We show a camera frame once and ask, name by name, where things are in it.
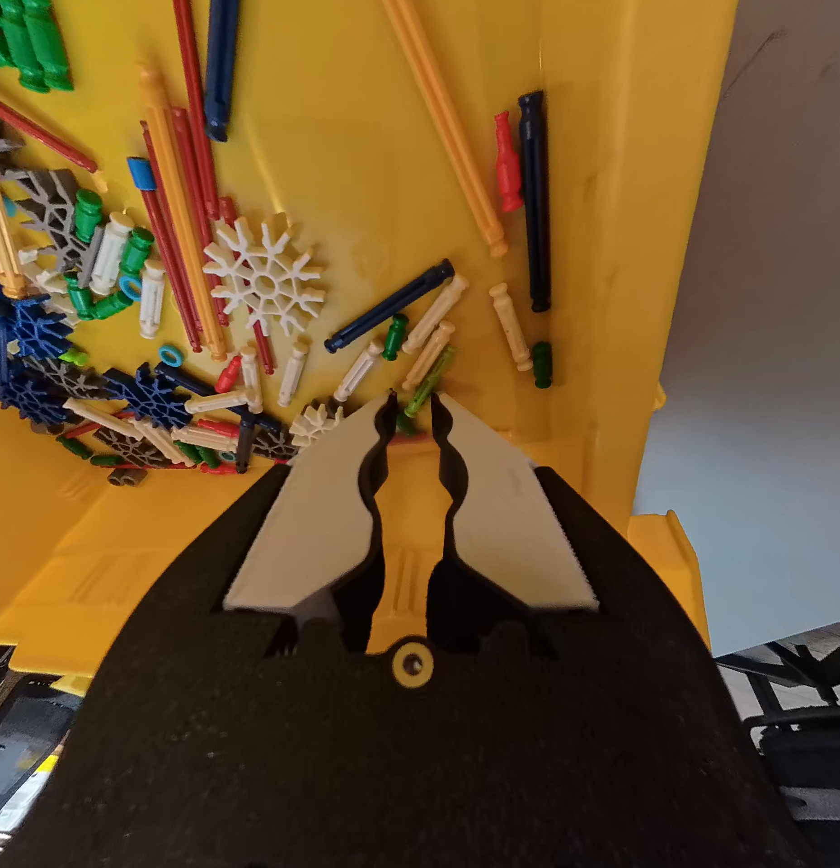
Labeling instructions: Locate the light green toy rod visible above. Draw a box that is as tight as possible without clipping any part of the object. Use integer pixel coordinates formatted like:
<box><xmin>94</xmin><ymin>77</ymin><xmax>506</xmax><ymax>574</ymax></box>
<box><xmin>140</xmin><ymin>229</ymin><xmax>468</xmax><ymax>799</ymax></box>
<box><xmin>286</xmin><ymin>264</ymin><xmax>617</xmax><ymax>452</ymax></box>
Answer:
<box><xmin>404</xmin><ymin>347</ymin><xmax>456</xmax><ymax>418</ymax></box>

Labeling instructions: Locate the black office chair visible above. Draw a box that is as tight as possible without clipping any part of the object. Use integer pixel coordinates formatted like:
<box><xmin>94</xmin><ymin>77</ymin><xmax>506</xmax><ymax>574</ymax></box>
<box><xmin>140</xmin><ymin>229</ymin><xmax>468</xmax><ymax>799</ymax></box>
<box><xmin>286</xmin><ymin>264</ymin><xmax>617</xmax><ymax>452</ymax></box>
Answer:
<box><xmin>714</xmin><ymin>637</ymin><xmax>840</xmax><ymax>868</ymax></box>

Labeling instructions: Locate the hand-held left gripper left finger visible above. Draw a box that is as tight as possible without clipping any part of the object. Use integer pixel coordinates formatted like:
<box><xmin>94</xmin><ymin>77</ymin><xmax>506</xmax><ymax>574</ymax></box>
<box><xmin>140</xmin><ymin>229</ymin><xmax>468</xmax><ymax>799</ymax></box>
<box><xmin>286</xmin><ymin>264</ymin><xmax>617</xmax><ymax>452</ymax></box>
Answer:
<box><xmin>223</xmin><ymin>391</ymin><xmax>399</xmax><ymax>653</ymax></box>

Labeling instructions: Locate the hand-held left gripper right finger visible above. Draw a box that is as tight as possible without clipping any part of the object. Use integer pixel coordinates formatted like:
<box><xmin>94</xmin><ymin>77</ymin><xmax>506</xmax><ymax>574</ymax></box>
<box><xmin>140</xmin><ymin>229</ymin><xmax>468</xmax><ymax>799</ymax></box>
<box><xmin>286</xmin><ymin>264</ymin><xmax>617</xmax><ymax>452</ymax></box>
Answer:
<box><xmin>425</xmin><ymin>392</ymin><xmax>600</xmax><ymax>653</ymax></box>

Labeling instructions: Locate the yellow plastic crate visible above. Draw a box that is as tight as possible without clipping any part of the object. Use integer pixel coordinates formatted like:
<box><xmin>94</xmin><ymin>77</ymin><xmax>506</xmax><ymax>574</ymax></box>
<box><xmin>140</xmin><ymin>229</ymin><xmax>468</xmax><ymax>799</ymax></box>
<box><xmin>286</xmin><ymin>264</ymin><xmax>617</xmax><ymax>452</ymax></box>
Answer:
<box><xmin>0</xmin><ymin>0</ymin><xmax>739</xmax><ymax>698</ymax></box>

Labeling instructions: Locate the pile of colourful toy pieces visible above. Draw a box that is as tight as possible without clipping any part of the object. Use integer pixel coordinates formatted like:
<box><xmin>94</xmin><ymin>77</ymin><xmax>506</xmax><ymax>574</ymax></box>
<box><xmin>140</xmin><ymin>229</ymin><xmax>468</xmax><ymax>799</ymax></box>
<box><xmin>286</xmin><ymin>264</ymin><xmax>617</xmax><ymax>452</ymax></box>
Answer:
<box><xmin>0</xmin><ymin>0</ymin><xmax>553</xmax><ymax>486</ymax></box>

